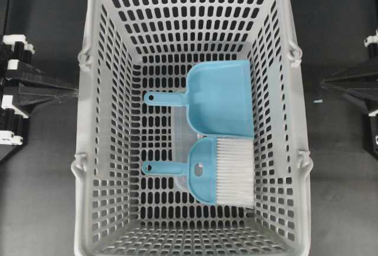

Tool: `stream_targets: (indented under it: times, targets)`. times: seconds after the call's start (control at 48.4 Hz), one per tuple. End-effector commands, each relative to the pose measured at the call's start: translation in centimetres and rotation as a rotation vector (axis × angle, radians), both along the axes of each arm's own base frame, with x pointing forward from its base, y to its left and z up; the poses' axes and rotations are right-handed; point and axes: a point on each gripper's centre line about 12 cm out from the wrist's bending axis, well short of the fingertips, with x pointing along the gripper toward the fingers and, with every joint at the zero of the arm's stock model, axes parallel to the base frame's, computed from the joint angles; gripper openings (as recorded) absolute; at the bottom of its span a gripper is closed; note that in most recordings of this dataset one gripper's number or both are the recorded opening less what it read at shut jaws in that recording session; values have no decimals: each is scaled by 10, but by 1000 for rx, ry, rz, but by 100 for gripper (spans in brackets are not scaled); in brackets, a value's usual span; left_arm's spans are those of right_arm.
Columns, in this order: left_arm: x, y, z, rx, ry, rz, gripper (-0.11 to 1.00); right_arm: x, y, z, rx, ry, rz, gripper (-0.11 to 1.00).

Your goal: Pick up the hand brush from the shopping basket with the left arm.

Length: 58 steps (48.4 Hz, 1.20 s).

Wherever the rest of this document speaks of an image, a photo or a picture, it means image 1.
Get blue plastic dustpan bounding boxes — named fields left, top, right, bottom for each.
left=144, top=60, right=254, bottom=138

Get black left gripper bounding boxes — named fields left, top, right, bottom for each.
left=1, top=34, right=78, bottom=145

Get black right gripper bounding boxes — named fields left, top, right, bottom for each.
left=321, top=30, right=377, bottom=153

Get clear plastic tray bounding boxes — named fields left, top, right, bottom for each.
left=171, top=107, right=206, bottom=193

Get grey plastic shopping basket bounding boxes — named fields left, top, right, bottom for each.
left=71, top=0, right=313, bottom=255

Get blue hand brush white bristles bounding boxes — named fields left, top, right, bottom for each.
left=142, top=137, right=255, bottom=208

